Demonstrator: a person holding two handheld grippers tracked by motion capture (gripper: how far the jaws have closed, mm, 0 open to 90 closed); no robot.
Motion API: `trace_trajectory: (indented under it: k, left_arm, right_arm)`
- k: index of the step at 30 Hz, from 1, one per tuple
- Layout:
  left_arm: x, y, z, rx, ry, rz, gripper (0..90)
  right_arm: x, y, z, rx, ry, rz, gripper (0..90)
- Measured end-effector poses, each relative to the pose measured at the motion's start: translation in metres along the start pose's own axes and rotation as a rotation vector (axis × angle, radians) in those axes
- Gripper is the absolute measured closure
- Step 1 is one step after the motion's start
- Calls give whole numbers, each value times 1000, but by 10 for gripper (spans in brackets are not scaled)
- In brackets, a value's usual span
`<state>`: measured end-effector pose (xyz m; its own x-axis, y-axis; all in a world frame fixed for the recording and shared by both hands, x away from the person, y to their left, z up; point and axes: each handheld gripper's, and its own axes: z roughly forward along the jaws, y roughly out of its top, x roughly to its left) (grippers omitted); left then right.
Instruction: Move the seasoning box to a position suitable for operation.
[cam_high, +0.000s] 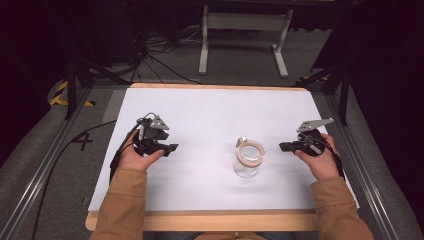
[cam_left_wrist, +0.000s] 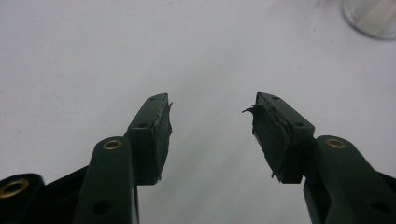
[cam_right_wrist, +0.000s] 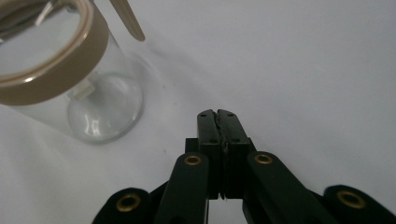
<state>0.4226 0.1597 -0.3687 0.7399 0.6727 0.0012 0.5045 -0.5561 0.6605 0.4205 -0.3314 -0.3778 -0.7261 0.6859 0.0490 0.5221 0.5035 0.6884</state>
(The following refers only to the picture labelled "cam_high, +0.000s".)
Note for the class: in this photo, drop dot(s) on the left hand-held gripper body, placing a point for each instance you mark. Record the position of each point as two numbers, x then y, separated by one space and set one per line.
151 133

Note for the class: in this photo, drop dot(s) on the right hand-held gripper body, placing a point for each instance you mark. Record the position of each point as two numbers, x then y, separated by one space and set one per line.
311 138

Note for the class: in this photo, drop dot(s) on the clear glass jar wooden lid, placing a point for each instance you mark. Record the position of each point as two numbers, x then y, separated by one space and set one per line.
249 159

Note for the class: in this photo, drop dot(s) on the person's right hand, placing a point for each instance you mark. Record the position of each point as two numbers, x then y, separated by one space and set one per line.
321 163

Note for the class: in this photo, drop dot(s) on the person's left hand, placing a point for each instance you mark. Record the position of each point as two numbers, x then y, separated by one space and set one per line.
135 158

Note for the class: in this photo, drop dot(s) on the white table cover sheet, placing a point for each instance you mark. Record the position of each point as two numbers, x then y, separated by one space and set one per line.
213 146

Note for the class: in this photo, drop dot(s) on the black tripod stand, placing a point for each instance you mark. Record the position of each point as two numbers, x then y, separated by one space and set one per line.
336 80
83 66

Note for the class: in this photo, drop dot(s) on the yellow black hazard tape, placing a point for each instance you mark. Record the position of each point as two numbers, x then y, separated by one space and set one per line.
66 95

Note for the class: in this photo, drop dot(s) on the white metal stand frame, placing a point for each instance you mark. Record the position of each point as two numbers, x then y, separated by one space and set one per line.
245 36

